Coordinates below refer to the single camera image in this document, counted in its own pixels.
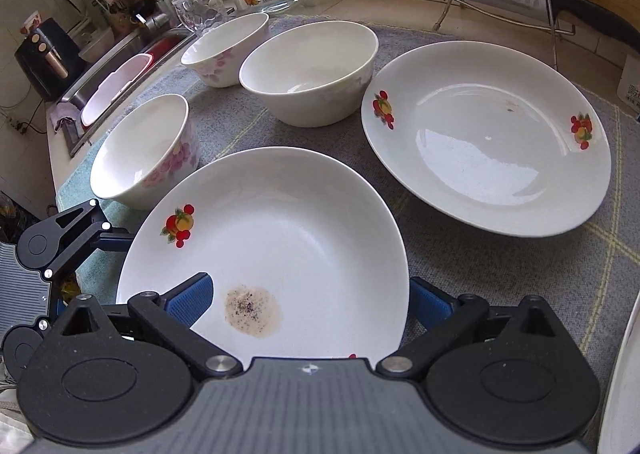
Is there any large plain white bowl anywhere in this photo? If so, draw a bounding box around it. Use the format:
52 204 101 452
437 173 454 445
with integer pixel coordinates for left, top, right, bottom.
238 24 379 128

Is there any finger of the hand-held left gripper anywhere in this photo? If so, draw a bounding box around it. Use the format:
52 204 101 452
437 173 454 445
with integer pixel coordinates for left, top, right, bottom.
45 199 136 281

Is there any grey rag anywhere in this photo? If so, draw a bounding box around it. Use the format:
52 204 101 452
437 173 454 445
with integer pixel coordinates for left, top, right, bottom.
48 101 83 132

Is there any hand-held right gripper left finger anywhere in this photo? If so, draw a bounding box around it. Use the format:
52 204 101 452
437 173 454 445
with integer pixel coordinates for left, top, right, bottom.
47 273 241 380

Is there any stack of white bowls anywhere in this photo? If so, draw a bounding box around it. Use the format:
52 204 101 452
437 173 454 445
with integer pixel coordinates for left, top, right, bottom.
116 146 411 360

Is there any white and blue salt bag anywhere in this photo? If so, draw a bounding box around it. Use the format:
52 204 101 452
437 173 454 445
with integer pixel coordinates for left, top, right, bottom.
616 54 640 117

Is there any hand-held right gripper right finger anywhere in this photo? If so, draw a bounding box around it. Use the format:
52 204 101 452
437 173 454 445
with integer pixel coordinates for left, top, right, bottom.
375 277 568 377

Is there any white fruit-print plate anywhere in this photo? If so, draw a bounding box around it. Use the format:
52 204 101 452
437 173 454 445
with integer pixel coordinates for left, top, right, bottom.
361 40 613 238

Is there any white pink-floral bowl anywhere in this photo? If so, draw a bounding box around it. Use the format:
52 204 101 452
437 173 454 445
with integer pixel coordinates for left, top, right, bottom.
180 12 271 88
90 94 201 209

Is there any steel kitchen sink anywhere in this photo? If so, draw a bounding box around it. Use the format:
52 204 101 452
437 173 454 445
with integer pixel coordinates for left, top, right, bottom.
60 26 196 157

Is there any red and white basin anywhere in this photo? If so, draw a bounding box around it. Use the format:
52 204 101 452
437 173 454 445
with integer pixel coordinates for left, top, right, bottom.
80 52 155 127

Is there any grey and teal towel mat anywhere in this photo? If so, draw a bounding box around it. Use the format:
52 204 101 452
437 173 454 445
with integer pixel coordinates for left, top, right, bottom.
55 14 640 440

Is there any black air fryer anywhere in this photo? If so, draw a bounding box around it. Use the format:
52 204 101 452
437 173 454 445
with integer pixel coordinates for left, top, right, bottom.
14 18 86 102

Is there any steel wire rack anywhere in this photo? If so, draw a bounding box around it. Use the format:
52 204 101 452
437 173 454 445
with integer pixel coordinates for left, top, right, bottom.
432 0 576 69

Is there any clear patterned glass cup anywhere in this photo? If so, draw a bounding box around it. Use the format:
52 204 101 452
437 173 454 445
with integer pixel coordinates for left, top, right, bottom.
171 0 228 37

